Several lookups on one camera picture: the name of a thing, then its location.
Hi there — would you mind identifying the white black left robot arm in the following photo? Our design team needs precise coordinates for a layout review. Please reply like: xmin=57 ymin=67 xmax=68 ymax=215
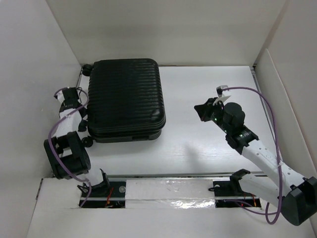
xmin=44 ymin=87 xmax=110 ymax=197

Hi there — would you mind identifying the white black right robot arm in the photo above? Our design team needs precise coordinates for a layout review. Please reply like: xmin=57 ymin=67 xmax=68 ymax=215
xmin=194 ymin=98 xmax=317 ymax=226

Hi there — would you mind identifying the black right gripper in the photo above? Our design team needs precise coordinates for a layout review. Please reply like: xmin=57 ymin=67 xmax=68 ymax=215
xmin=194 ymin=97 xmax=231 ymax=134

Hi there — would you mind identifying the black hard-shell suitcase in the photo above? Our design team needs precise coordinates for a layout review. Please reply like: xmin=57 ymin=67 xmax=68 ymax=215
xmin=82 ymin=58 xmax=166 ymax=143

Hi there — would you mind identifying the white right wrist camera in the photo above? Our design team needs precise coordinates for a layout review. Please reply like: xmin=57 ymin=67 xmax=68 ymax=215
xmin=212 ymin=85 xmax=231 ymax=106

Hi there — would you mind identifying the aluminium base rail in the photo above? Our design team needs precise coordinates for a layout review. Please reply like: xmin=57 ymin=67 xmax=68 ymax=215
xmin=88 ymin=174 xmax=279 ymax=206

